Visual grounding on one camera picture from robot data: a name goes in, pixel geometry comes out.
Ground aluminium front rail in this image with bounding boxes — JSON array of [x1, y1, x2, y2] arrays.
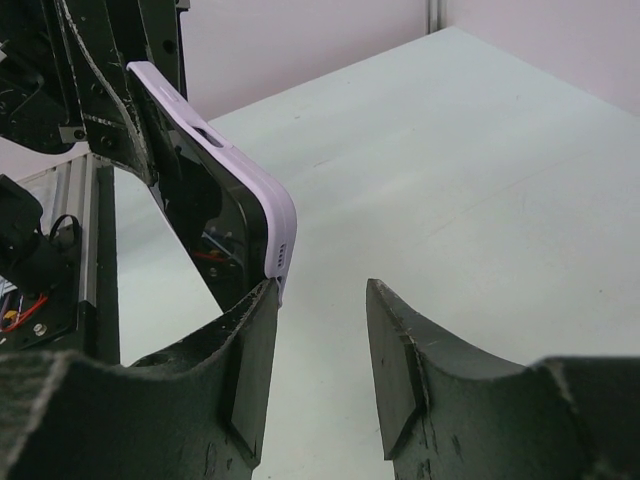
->
[[17, 154, 99, 305]]

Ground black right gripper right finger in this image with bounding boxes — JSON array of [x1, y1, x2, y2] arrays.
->
[[366, 279, 639, 479]]

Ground left aluminium frame post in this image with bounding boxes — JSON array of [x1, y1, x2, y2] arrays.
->
[[425, 0, 448, 35]]

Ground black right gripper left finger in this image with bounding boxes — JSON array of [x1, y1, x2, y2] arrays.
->
[[1, 280, 279, 479]]

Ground phone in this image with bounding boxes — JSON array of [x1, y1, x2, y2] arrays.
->
[[127, 61, 297, 310]]

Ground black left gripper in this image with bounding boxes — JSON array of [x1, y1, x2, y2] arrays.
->
[[1, 0, 188, 185]]

